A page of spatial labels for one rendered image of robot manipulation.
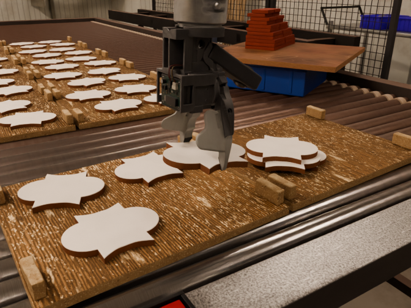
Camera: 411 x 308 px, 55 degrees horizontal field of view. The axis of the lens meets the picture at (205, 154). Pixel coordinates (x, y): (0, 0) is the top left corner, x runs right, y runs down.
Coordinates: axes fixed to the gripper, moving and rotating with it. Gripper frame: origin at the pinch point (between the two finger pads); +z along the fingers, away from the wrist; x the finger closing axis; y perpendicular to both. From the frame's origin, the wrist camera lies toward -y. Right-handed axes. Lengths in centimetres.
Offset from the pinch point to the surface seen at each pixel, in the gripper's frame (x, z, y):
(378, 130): -7, 7, -63
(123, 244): 4.9, 8.7, 16.8
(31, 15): -566, 8, -102
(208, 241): 9.5, 9.5, 5.6
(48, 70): -130, 8, -9
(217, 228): 7.9, 9.0, 2.8
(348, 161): 3.8, 6.8, -34.6
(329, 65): -33, -6, -71
